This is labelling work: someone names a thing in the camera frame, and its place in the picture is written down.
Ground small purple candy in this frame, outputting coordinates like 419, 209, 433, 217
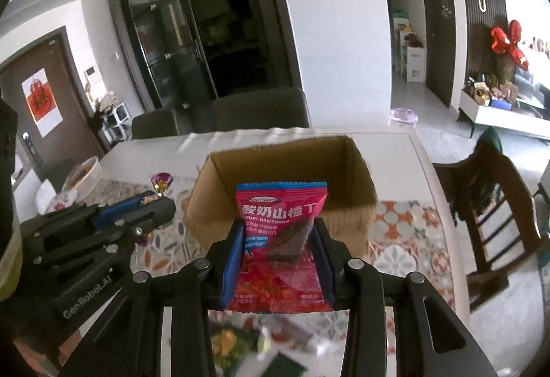
150, 172, 173, 196

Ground pink hawthorn snack bag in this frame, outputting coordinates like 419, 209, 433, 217
228, 181, 330, 314

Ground green cracker snack bag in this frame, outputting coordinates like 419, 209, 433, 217
211, 326, 260, 376

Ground brown cardboard box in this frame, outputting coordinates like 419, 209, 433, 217
185, 136, 377, 258

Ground white round appliance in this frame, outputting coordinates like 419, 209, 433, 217
35, 180, 58, 215

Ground dark upholstered chair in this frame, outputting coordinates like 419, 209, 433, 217
212, 87, 310, 131
131, 108, 192, 139

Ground patterned table runner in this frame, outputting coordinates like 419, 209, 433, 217
63, 179, 457, 344

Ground red paper door poster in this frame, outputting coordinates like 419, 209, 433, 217
21, 68, 63, 138

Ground dark green snack pack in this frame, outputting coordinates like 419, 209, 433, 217
261, 353, 307, 377

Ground brown wooden chair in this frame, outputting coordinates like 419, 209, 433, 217
433, 127, 545, 312

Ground white storage boxes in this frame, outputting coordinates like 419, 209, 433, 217
390, 11, 426, 84

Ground white tv cabinet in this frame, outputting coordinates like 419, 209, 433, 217
459, 91, 550, 140

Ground red balloon bow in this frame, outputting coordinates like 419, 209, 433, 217
490, 19, 529, 72

